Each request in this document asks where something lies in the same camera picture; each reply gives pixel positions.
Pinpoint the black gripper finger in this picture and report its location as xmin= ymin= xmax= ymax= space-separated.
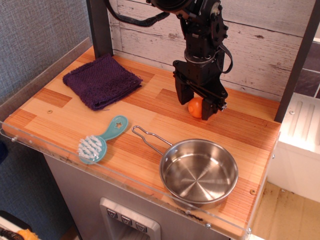
xmin=201 ymin=98 xmax=218 ymax=121
xmin=174 ymin=74 xmax=194 ymax=105

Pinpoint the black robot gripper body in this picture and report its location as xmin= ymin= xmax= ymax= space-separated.
xmin=173 ymin=60 xmax=228 ymax=110

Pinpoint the orange plastic toy carrot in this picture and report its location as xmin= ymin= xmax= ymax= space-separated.
xmin=188 ymin=97 xmax=203 ymax=118

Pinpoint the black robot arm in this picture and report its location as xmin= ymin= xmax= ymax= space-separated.
xmin=149 ymin=0 xmax=233 ymax=120

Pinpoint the silver metal saucepan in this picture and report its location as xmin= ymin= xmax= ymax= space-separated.
xmin=131 ymin=125 xmax=239 ymax=208

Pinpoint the folded purple cloth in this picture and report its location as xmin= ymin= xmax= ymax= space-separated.
xmin=62 ymin=54 xmax=143 ymax=111

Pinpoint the white toy sink unit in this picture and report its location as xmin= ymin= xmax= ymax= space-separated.
xmin=266 ymin=37 xmax=320 ymax=204

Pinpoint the teal plastic scrub brush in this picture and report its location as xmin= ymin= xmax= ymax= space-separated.
xmin=77 ymin=115 xmax=129 ymax=165

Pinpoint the silver dispenser button panel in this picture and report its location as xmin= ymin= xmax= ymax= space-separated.
xmin=99 ymin=197 xmax=162 ymax=240

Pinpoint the clear acrylic edge guard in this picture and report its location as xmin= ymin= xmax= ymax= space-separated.
xmin=1 ymin=123 xmax=273 ymax=240

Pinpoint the orange object at bottom left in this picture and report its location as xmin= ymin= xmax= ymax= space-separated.
xmin=17 ymin=229 xmax=39 ymax=240

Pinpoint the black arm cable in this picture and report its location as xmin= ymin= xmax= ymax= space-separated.
xmin=103 ymin=0 xmax=171 ymax=28

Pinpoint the dark grey right post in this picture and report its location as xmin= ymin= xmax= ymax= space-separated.
xmin=274 ymin=0 xmax=320 ymax=123

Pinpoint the dark grey post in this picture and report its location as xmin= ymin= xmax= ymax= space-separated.
xmin=86 ymin=0 xmax=113 ymax=59
xmin=274 ymin=0 xmax=320 ymax=123

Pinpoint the dark grey left post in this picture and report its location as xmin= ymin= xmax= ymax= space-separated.
xmin=86 ymin=0 xmax=113 ymax=59

